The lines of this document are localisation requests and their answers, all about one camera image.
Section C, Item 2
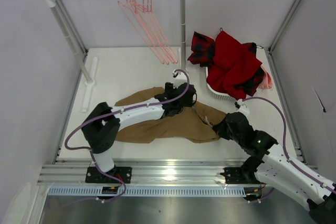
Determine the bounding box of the white laundry basket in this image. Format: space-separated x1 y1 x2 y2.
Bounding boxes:
205 67 236 101

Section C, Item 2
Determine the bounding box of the pink garment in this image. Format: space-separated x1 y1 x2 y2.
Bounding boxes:
258 69 274 90

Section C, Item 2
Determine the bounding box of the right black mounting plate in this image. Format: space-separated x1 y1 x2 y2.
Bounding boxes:
220 167 260 184

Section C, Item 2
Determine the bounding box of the silver clothes rack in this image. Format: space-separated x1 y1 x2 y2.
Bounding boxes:
45 0 186 113

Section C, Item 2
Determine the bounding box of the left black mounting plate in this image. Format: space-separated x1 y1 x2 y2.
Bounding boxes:
85 166 132 184

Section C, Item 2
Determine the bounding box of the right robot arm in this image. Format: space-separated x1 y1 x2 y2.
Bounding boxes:
213 112 335 223

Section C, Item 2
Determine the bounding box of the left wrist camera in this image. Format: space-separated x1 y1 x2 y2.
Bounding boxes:
172 69 187 87

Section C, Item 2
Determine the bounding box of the pink wire hanger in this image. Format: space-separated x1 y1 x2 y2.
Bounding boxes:
117 0 171 65
125 0 174 65
132 0 177 64
136 0 179 63

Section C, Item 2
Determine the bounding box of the black mounting plate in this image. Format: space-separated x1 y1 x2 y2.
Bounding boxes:
85 166 132 184
220 167 260 184

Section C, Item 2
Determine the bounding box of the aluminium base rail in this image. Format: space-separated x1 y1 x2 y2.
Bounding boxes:
36 158 318 186

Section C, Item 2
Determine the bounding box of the white slotted cable duct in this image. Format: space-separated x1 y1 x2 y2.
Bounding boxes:
48 186 246 197

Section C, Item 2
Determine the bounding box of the tan pleated skirt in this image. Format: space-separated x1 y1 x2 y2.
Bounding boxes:
116 95 226 144

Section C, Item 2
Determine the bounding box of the red black plaid garment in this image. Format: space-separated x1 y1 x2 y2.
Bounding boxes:
187 31 266 96

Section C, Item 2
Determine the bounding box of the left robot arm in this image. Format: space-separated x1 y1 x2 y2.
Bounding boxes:
81 82 196 173

